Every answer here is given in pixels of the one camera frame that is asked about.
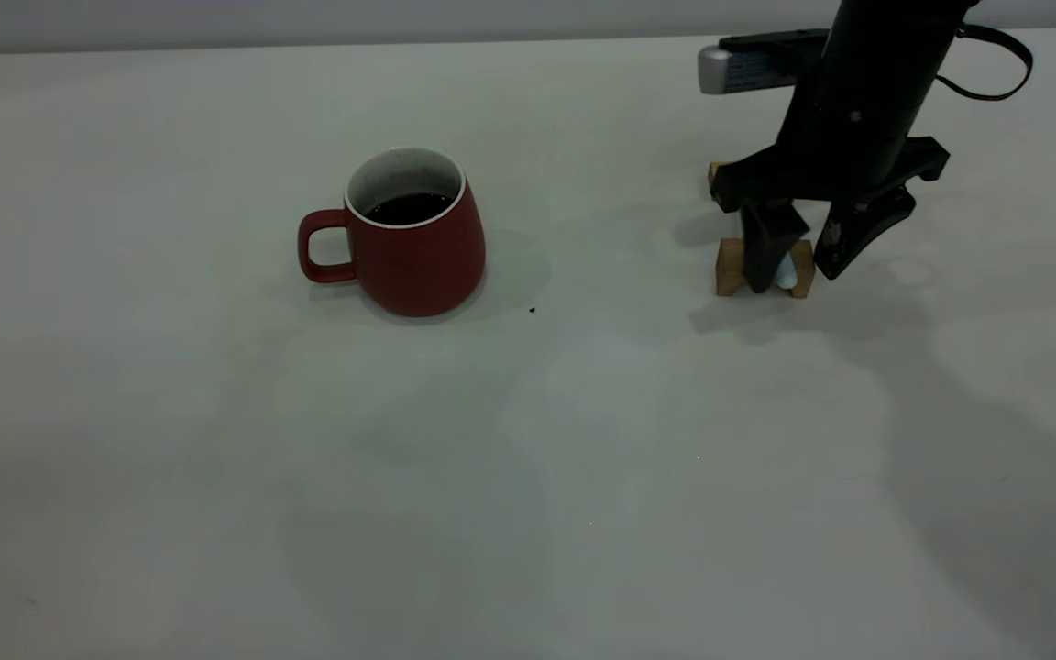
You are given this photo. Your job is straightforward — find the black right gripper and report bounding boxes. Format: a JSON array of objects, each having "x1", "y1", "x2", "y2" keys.
[{"x1": 709, "y1": 90, "x2": 952, "y2": 295}]

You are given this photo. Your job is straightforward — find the red ceramic mug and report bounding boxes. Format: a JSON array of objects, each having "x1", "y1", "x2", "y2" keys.
[{"x1": 297, "y1": 147, "x2": 488, "y2": 319}]

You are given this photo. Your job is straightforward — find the arched wooden block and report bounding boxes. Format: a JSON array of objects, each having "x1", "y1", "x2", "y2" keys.
[{"x1": 715, "y1": 238, "x2": 816, "y2": 301}]

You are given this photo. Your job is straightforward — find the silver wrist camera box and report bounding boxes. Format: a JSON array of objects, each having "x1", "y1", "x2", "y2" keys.
[{"x1": 698, "y1": 29, "x2": 828, "y2": 96}]

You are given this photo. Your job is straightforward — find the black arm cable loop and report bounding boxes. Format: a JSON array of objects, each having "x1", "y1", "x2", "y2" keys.
[{"x1": 936, "y1": 23, "x2": 1035, "y2": 103}]

